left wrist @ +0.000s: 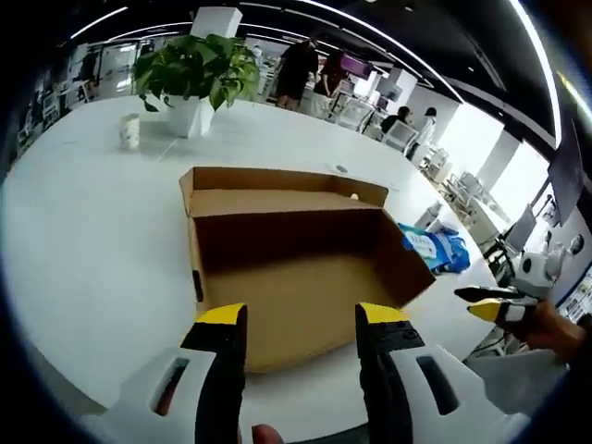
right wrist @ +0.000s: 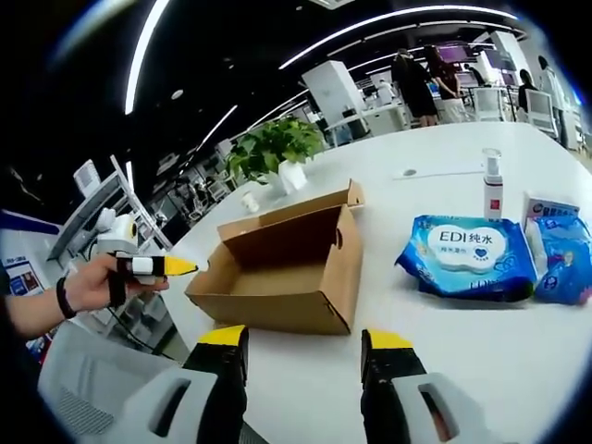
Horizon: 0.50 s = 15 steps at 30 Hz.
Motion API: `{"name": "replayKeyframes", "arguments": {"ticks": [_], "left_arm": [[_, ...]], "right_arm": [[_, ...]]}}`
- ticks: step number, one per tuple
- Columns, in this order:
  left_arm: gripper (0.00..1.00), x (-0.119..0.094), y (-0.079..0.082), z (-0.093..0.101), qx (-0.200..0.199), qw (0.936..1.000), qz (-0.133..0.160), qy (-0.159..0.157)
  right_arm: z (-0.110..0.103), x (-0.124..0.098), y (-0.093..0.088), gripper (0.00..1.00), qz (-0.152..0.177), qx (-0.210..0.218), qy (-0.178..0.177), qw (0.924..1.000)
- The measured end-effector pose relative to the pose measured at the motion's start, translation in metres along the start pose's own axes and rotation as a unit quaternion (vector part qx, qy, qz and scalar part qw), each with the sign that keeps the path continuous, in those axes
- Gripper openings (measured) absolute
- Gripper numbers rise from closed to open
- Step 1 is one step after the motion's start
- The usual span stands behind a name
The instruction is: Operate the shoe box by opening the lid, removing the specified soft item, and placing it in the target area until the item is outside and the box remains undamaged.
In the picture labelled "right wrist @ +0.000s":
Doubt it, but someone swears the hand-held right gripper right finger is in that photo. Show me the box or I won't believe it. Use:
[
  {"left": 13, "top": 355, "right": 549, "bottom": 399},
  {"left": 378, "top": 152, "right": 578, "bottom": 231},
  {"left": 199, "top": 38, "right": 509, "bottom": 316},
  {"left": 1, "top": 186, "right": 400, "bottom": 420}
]
[{"left": 360, "top": 328, "right": 503, "bottom": 444}]

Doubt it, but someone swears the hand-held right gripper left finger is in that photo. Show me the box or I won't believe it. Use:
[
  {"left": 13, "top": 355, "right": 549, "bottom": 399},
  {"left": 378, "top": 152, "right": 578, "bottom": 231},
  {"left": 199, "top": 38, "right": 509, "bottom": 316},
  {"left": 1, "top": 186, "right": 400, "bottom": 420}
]
[{"left": 117, "top": 325, "right": 250, "bottom": 444}]

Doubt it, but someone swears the brown cardboard shoe box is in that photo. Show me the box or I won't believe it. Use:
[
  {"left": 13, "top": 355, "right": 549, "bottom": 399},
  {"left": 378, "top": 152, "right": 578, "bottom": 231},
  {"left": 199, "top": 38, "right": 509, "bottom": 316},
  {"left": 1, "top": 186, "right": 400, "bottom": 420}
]
[{"left": 184, "top": 179, "right": 366, "bottom": 337}]

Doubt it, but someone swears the blue wet wipes soft item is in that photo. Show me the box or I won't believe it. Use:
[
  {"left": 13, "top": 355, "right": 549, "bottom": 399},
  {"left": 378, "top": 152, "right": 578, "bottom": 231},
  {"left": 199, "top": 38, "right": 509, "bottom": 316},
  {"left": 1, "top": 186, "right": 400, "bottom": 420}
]
[{"left": 394, "top": 213, "right": 540, "bottom": 302}]

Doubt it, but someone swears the white pump bottle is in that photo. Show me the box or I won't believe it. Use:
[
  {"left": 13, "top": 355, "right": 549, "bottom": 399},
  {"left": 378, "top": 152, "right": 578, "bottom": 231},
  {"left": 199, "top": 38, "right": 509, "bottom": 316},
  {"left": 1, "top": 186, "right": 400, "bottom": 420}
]
[{"left": 480, "top": 147, "right": 504, "bottom": 221}]

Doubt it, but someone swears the blue tissue pack soft item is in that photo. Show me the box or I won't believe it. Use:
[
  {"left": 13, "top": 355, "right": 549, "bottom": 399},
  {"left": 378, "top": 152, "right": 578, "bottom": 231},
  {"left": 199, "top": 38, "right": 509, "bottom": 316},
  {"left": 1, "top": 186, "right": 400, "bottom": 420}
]
[{"left": 526, "top": 215, "right": 592, "bottom": 306}]

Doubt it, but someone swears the white blue medicine box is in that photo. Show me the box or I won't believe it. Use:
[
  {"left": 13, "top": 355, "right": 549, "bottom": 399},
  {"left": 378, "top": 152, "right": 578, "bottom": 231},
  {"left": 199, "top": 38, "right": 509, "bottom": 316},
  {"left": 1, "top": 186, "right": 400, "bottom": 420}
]
[{"left": 523, "top": 191, "right": 582, "bottom": 228}]

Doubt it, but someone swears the person's left hand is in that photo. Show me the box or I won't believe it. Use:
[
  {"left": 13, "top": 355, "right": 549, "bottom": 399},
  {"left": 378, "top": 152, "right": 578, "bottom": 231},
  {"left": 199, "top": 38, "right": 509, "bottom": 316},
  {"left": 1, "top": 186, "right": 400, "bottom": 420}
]
[{"left": 68, "top": 255, "right": 171, "bottom": 315}]

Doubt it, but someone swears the white metal rack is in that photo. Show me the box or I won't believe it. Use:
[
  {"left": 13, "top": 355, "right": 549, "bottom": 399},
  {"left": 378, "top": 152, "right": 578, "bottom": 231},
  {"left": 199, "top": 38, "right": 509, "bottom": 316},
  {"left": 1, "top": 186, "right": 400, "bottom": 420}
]
[{"left": 45, "top": 156, "right": 161, "bottom": 260}]

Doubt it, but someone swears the black wristband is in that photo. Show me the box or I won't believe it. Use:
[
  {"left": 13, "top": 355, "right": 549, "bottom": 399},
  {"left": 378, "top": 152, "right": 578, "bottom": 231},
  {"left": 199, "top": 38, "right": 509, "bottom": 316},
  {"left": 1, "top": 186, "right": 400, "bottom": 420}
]
[{"left": 55, "top": 276, "right": 78, "bottom": 320}]

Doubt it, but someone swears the blue framed display board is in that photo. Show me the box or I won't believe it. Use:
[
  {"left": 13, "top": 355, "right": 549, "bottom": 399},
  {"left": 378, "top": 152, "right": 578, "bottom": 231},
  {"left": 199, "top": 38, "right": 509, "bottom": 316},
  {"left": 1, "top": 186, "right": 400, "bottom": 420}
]
[{"left": 0, "top": 210, "right": 64, "bottom": 297}]

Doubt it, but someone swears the light grey office chair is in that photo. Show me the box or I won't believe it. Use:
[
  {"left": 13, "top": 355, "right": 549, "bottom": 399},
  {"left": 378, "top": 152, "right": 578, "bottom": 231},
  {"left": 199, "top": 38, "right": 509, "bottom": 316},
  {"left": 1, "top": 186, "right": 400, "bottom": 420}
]
[{"left": 39, "top": 323, "right": 186, "bottom": 438}]

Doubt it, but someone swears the green potted plant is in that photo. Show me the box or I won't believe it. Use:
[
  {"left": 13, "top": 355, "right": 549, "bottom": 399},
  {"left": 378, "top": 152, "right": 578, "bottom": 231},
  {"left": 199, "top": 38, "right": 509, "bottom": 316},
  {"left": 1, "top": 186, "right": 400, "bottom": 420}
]
[{"left": 225, "top": 117, "right": 325, "bottom": 195}]

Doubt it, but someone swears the long white ceiling light strip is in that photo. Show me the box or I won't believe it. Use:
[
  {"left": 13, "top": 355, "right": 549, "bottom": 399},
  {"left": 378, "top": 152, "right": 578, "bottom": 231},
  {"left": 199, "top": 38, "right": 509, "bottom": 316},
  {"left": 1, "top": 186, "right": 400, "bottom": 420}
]
[{"left": 124, "top": 0, "right": 171, "bottom": 116}]

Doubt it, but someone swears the white table outlet panel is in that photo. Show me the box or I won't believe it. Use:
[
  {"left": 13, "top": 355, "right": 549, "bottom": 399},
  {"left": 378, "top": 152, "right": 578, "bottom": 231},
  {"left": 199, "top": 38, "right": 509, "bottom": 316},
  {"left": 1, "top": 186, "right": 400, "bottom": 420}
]
[{"left": 392, "top": 166, "right": 485, "bottom": 180}]

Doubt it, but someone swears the white mesh office chair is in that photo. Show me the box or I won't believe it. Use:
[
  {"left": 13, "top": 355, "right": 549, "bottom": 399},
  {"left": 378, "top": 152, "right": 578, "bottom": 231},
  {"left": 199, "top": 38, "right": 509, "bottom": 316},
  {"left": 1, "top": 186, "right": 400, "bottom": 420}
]
[
  {"left": 526, "top": 90, "right": 559, "bottom": 135},
  {"left": 474, "top": 87, "right": 508, "bottom": 122}
]

